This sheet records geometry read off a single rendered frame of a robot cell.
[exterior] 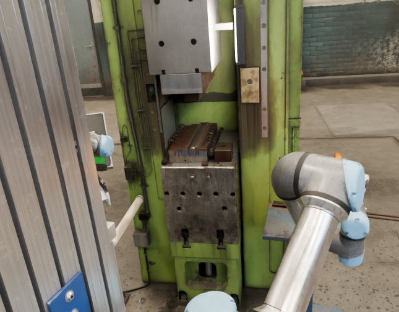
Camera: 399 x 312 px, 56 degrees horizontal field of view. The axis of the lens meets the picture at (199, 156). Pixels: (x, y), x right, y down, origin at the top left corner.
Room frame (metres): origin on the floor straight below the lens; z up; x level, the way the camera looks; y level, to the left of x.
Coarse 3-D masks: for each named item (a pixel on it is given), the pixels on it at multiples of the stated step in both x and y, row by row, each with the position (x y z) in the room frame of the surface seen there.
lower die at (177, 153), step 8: (184, 128) 2.15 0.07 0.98; (192, 128) 2.11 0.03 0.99; (208, 128) 2.08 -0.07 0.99; (184, 136) 1.97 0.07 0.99; (192, 136) 1.93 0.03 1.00; (200, 136) 1.92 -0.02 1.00; (176, 144) 1.88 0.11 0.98; (184, 144) 1.84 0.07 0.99; (200, 144) 1.82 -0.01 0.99; (208, 144) 1.83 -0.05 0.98; (168, 152) 1.80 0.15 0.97; (176, 152) 1.79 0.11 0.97; (184, 152) 1.78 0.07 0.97; (192, 152) 1.77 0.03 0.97; (200, 152) 1.76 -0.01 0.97; (176, 160) 1.79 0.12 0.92; (192, 160) 1.77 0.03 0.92; (200, 160) 1.76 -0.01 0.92
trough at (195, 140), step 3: (201, 123) 2.17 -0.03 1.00; (204, 123) 2.16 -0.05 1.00; (201, 126) 2.14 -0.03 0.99; (204, 126) 2.14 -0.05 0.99; (198, 129) 2.06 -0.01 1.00; (201, 129) 2.08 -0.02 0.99; (198, 132) 2.03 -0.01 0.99; (201, 132) 2.03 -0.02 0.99; (195, 135) 1.97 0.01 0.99; (198, 135) 1.99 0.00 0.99; (195, 138) 1.94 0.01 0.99; (198, 138) 1.93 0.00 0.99; (192, 141) 1.88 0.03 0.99; (195, 141) 1.89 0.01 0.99; (192, 144) 1.84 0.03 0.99; (195, 144) 1.84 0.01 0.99; (189, 147) 1.79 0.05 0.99
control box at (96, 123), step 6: (90, 114) 1.81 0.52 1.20; (96, 114) 1.82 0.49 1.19; (102, 114) 1.82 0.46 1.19; (90, 120) 1.80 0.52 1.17; (96, 120) 1.80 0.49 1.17; (102, 120) 1.81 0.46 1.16; (90, 126) 1.78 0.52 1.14; (96, 126) 1.79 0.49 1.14; (102, 126) 1.79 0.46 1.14; (90, 132) 1.77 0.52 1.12; (96, 132) 1.77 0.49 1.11; (102, 132) 1.77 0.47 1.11; (108, 162) 1.70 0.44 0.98; (108, 168) 1.73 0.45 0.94
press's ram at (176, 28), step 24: (144, 0) 1.80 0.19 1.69; (168, 0) 1.78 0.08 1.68; (192, 0) 1.77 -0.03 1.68; (216, 0) 2.04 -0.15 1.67; (144, 24) 1.81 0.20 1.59; (168, 24) 1.78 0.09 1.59; (192, 24) 1.76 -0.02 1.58; (216, 24) 1.93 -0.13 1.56; (168, 48) 1.79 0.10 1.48; (192, 48) 1.76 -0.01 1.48; (216, 48) 1.94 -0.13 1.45; (168, 72) 1.79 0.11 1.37; (192, 72) 1.77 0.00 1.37
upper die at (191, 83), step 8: (208, 72) 1.98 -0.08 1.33; (160, 80) 1.80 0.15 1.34; (168, 80) 1.79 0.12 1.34; (176, 80) 1.78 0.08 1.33; (184, 80) 1.77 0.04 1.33; (192, 80) 1.77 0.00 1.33; (200, 80) 1.76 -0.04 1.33; (208, 80) 1.96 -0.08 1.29; (168, 88) 1.79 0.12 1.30; (176, 88) 1.78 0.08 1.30; (184, 88) 1.77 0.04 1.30; (192, 88) 1.77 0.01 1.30; (200, 88) 1.76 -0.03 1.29
